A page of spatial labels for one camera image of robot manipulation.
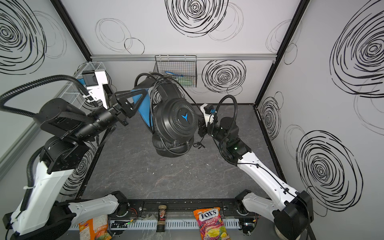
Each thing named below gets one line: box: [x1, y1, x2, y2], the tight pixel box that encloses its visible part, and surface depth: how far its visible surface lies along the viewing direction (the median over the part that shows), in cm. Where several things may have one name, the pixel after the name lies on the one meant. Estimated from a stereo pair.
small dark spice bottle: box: [156, 205, 167, 232], surface depth 70 cm
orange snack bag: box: [79, 214, 112, 240], surface depth 67 cm
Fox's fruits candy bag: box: [193, 207, 231, 240], surface depth 68 cm
